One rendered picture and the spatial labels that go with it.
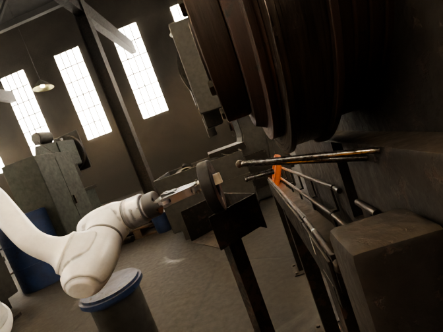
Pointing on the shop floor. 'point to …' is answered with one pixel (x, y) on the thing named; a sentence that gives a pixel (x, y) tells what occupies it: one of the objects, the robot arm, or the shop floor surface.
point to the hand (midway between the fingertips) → (209, 181)
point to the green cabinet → (49, 189)
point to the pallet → (142, 230)
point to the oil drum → (27, 275)
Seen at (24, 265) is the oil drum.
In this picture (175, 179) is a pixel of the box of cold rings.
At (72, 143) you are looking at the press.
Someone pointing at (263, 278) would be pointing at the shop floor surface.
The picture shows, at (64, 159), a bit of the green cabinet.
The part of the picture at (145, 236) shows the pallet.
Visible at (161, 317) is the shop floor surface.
